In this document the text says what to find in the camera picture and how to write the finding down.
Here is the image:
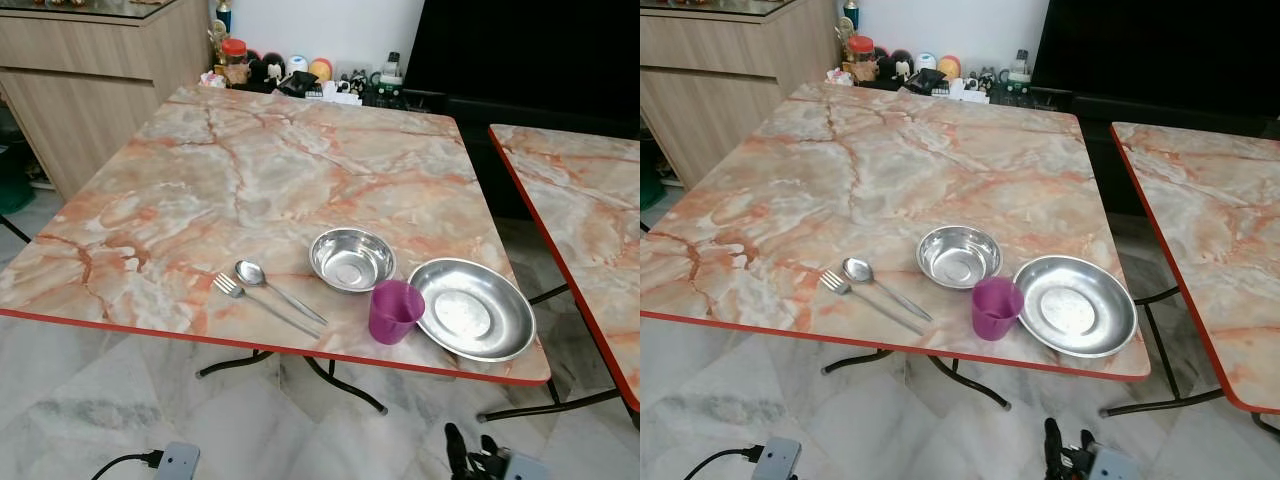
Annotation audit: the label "light wooden cabinet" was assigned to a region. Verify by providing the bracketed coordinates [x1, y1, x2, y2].
[0, 0, 214, 202]
[640, 0, 842, 191]

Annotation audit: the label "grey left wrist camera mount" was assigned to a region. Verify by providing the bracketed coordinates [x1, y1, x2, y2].
[751, 436, 804, 480]
[153, 441, 202, 480]

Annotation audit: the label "red lid jar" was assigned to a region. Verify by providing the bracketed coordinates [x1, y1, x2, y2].
[220, 38, 249, 85]
[847, 35, 875, 83]

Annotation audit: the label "white small box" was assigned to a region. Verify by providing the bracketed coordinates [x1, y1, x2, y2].
[934, 78, 991, 102]
[305, 80, 363, 104]

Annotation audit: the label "large steel plate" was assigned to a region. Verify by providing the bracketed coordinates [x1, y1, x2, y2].
[1013, 255, 1139, 360]
[407, 257, 537, 363]

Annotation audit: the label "green bin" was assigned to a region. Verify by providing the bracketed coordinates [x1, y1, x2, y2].
[0, 135, 34, 214]
[640, 145, 663, 209]

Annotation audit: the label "black television screen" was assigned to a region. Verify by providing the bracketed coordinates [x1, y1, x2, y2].
[403, 0, 641, 101]
[1030, 0, 1280, 101]

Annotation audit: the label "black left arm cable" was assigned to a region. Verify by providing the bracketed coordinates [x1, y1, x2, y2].
[683, 446, 767, 480]
[90, 450, 165, 480]

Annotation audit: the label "purple plastic cup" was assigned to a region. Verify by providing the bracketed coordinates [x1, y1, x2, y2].
[971, 277, 1025, 342]
[368, 280, 426, 346]

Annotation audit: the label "small steel bowl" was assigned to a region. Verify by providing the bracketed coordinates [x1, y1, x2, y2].
[309, 228, 397, 294]
[916, 225, 1003, 291]

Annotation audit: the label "steel fork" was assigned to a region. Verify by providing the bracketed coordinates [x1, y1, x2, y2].
[213, 274, 323, 340]
[820, 270, 928, 336]

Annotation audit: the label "black straight metal table foot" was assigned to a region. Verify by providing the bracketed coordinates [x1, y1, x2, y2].
[476, 284, 623, 423]
[1099, 286, 1227, 419]

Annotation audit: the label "black mouse plush toy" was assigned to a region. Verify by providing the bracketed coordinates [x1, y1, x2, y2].
[247, 50, 286, 93]
[874, 48, 915, 89]

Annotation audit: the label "steel spoon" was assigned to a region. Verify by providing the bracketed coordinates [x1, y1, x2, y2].
[842, 257, 934, 323]
[235, 260, 329, 326]

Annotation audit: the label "black curved metal table leg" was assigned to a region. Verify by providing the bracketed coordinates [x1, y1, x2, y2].
[927, 354, 1012, 412]
[821, 348, 893, 377]
[196, 349, 273, 380]
[304, 356, 389, 416]

